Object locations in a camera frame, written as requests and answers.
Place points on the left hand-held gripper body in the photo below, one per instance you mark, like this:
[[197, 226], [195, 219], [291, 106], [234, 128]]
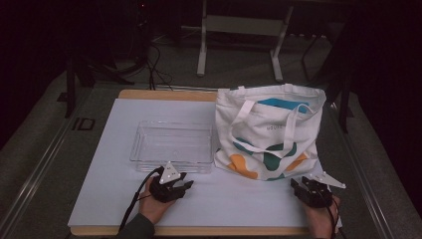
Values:
[[166, 191]]

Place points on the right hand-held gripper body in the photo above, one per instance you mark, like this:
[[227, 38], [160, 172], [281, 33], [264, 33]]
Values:
[[313, 195]]

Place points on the clear plastic tray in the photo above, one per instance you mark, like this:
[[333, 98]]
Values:
[[172, 146]]

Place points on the white patterned tote bag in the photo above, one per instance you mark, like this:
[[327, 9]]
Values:
[[265, 132]]

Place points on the person's left hand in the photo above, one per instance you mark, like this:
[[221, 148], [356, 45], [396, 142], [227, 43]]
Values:
[[152, 207]]

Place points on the person's right hand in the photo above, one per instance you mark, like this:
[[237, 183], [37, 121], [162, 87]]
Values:
[[321, 220]]

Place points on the black stand with thin legs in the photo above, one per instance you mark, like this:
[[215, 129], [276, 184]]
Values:
[[345, 99]]

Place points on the black stand with long feet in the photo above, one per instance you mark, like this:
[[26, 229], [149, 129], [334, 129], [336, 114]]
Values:
[[70, 89]]

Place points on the white metal stand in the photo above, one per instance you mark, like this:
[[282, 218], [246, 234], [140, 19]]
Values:
[[242, 25]]

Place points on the metal floor rail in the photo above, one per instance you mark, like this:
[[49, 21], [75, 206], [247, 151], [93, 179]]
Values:
[[36, 169], [365, 179]]

